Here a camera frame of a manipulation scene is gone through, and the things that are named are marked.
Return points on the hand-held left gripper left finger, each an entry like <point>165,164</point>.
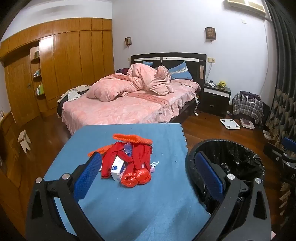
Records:
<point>87,176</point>

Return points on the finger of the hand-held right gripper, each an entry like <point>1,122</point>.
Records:
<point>274,150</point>
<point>290,143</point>

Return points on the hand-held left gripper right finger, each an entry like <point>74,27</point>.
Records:
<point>209,173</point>

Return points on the orange foam net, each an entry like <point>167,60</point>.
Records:
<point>99,150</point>
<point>138,139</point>

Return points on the small white blue box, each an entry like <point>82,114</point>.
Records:
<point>116,169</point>

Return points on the black trash bin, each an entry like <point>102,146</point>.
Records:
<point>231,150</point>

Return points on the blue plastic bag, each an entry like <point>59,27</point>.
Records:
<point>128,149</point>

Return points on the red plastic bag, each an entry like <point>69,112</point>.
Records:
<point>136,178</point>

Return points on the pink face mask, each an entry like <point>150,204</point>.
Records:
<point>152,169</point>

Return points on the small white floor box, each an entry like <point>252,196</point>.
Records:
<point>267,135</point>

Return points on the pink book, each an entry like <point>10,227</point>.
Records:
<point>247,122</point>

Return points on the white bathroom scale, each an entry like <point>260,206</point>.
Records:
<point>230,124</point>

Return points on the blue table cloth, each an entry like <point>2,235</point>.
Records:
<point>138,208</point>

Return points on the black white nightstand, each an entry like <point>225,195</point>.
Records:
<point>215,102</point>

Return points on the bed with pink sheet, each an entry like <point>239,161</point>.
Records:
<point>115,109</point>

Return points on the dark patterned curtain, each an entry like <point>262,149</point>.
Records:
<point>282,69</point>

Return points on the white wooden stool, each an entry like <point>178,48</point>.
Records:
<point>23,139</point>

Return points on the wooden low cabinet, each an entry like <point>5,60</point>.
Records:
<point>9,150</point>

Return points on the pile of clothes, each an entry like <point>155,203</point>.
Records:
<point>74,93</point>

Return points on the yellow plush toy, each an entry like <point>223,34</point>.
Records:
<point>221,83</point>

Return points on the white phone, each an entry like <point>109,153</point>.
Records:
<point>210,83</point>

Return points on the pink quilt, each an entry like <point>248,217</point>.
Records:
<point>108,88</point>

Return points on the green bottle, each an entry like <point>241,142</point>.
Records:
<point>41,89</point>

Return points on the large blue pillow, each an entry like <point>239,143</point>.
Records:
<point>180,73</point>

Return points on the dark maroon garment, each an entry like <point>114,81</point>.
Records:
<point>121,70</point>

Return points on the wooden wardrobe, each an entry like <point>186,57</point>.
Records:
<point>69,64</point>

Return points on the small blue pillow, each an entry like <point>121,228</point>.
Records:
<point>146,63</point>

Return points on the white air conditioner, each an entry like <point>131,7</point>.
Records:
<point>254,7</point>

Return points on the beige wall outlet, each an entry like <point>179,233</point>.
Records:
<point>211,60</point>

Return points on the large brown wall lamp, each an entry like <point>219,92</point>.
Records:
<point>210,33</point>

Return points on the small brown wall lamp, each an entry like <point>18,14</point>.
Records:
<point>128,41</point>

